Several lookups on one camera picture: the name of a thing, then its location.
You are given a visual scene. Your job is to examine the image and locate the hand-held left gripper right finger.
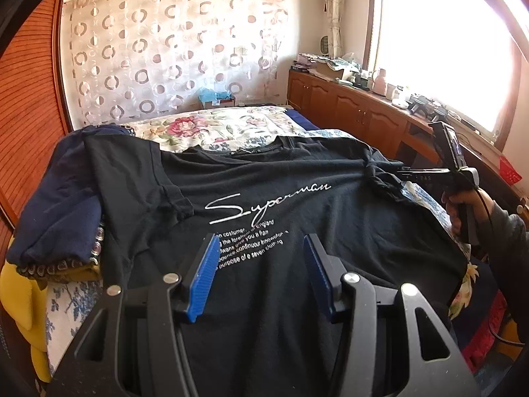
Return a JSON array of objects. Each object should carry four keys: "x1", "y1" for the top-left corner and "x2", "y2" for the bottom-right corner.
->
[{"x1": 303, "y1": 234, "x2": 480, "y2": 397}]

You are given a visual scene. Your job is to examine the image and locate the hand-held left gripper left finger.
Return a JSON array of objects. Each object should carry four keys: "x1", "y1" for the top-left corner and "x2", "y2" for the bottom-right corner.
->
[{"x1": 58, "y1": 234, "x2": 222, "y2": 397}]

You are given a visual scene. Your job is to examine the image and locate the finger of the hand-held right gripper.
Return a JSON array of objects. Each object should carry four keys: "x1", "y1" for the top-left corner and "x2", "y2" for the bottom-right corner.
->
[{"x1": 397, "y1": 166, "x2": 451, "y2": 183}]

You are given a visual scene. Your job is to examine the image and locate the black printed t-shirt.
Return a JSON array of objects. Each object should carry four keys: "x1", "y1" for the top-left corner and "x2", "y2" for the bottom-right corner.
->
[{"x1": 85, "y1": 134, "x2": 469, "y2": 397}]

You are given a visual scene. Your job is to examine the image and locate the person's right forearm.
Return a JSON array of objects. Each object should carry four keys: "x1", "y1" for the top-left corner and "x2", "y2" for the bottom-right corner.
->
[{"x1": 481, "y1": 202, "x2": 529, "y2": 340}]

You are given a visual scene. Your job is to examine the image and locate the person's right hand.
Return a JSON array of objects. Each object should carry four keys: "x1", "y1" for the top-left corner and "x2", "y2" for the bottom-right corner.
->
[{"x1": 440, "y1": 188, "x2": 495, "y2": 245}]

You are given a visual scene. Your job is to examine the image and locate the red basket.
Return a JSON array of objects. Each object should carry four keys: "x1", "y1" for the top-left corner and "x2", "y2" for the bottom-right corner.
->
[{"x1": 498, "y1": 155, "x2": 524, "y2": 185}]

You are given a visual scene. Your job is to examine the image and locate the black devices on cabinet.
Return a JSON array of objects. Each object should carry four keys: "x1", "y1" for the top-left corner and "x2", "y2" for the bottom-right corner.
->
[{"x1": 407, "y1": 94, "x2": 450, "y2": 119}]

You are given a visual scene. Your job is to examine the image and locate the wooden cabinet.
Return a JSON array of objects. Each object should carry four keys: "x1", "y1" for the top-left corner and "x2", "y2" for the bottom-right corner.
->
[{"x1": 287, "y1": 68, "x2": 529, "y2": 218}]

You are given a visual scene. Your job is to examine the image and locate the window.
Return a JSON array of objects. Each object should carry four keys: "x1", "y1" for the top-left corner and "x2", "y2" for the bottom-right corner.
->
[{"x1": 367, "y1": 0, "x2": 522, "y2": 152}]

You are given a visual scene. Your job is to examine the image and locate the blue bed sheet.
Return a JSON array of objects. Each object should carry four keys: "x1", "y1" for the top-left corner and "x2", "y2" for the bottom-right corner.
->
[{"x1": 284, "y1": 109, "x2": 322, "y2": 131}]

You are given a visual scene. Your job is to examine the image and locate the blue floral quilt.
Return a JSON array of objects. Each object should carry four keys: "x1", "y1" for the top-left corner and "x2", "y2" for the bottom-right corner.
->
[{"x1": 43, "y1": 126, "x2": 480, "y2": 381}]

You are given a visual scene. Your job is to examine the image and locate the pink floral blanket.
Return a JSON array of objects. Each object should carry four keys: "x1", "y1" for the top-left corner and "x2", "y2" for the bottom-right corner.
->
[{"x1": 123, "y1": 105, "x2": 308, "y2": 154}]

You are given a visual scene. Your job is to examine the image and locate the folded navy garment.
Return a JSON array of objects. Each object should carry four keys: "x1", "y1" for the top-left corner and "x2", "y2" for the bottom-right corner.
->
[{"x1": 6, "y1": 126, "x2": 137, "y2": 266}]

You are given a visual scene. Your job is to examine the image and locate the red cloth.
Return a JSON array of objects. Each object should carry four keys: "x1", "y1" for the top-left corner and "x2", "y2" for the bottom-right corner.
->
[{"x1": 459, "y1": 289, "x2": 510, "y2": 374}]

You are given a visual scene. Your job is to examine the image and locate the narrow window curtain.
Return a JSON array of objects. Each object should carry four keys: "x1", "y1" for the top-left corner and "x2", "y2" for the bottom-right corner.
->
[{"x1": 319, "y1": 0, "x2": 346, "y2": 59}]

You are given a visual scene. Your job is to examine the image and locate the yellow cloth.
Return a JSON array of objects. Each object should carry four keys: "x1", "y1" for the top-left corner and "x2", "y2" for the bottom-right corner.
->
[{"x1": 0, "y1": 261, "x2": 102, "y2": 383}]

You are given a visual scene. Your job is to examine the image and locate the circle patterned curtain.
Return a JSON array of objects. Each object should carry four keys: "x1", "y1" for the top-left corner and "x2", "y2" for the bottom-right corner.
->
[{"x1": 62, "y1": 0, "x2": 291, "y2": 130}]

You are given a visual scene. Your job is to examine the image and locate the wooden slatted wardrobe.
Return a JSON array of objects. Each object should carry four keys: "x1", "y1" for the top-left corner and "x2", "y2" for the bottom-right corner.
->
[{"x1": 0, "y1": 0, "x2": 76, "y2": 232}]

